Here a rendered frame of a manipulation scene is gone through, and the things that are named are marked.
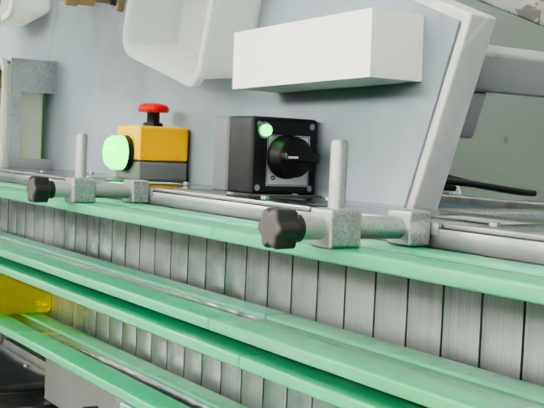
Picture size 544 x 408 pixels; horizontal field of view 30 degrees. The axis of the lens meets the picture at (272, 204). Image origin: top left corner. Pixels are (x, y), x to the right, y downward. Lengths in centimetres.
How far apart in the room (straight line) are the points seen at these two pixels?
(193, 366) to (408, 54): 38
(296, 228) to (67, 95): 109
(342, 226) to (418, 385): 12
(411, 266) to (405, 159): 35
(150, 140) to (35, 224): 25
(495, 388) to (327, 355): 12
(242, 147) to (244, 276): 16
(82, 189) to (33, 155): 67
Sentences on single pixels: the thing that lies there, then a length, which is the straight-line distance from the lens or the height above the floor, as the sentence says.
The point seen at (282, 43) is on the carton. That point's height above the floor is 81.
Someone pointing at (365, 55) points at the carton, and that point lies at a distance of 92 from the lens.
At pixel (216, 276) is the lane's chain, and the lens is 99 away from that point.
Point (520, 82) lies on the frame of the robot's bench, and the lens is 104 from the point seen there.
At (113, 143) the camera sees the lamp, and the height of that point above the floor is 85.
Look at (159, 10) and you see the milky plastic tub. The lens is 134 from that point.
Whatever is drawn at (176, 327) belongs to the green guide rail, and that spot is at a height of 95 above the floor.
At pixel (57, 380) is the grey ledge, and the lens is 139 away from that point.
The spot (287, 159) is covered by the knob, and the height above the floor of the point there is 81.
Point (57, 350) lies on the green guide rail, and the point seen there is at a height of 95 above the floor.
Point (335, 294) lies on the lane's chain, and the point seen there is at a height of 88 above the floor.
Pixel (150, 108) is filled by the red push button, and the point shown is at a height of 80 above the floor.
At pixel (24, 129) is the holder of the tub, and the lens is 174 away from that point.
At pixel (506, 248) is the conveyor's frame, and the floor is 88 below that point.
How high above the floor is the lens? 137
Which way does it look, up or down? 33 degrees down
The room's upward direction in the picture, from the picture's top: 89 degrees counter-clockwise
